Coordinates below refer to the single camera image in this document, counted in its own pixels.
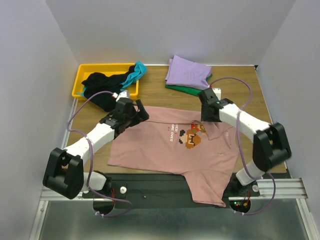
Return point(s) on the pink t-shirt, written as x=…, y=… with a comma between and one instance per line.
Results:
x=177, y=141

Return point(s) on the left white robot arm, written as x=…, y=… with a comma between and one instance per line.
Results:
x=64, y=173

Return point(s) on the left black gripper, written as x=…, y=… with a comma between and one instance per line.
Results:
x=142, y=115

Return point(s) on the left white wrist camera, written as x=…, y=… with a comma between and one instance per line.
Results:
x=122, y=94

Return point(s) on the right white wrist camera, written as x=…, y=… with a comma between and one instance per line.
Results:
x=217, y=92

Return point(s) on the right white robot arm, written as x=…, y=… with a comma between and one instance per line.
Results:
x=270, y=143

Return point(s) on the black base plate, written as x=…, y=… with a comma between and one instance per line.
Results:
x=169, y=191

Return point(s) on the yellow plastic bin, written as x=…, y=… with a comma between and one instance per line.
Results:
x=85, y=69

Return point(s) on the aluminium rail frame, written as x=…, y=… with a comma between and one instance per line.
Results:
x=146, y=172

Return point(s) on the teal garment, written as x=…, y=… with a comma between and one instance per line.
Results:
x=135, y=72

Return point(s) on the folded lavender t-shirt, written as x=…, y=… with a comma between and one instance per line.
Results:
x=186, y=73

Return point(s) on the folded green t-shirt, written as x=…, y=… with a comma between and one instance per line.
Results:
x=185, y=89

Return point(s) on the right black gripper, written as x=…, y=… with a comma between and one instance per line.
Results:
x=206, y=113

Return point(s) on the black garment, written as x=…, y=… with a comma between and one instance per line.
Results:
x=97, y=82

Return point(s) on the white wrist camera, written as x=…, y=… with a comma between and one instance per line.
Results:
x=122, y=94
x=217, y=92

